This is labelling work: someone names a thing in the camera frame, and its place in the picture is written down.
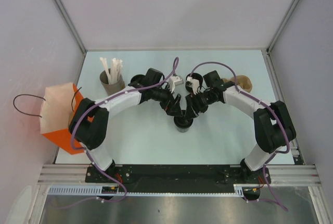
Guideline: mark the grey straw holder cup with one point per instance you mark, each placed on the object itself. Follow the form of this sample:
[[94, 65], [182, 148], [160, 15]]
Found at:
[[111, 88]]

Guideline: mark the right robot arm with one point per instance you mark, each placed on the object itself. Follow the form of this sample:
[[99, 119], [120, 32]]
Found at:
[[273, 127]]

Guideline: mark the black cup lid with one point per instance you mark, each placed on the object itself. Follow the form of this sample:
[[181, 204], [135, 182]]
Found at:
[[182, 123]]

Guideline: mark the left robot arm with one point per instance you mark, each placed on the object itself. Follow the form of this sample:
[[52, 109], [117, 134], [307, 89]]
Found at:
[[89, 125]]

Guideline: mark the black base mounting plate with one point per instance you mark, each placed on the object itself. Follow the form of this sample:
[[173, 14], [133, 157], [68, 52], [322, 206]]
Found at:
[[186, 175]]

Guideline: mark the black ribbed coffee cup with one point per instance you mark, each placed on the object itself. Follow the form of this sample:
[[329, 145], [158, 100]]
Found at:
[[194, 78]]

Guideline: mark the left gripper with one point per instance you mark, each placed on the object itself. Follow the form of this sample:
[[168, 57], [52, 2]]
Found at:
[[171, 106]]

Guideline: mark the white cable duct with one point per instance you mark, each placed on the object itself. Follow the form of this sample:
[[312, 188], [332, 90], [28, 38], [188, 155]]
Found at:
[[232, 190]]

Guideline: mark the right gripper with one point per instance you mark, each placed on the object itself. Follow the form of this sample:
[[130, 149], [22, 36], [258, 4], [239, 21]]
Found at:
[[192, 103]]

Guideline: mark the orange paper bag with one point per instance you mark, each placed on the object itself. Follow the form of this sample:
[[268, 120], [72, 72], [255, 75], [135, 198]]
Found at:
[[59, 102]]

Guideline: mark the aluminium frame rail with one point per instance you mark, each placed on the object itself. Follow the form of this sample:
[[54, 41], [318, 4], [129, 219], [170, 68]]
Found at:
[[62, 174]]

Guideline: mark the black smooth coffee cup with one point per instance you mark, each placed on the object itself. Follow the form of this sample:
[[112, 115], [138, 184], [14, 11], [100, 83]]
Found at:
[[136, 78]]

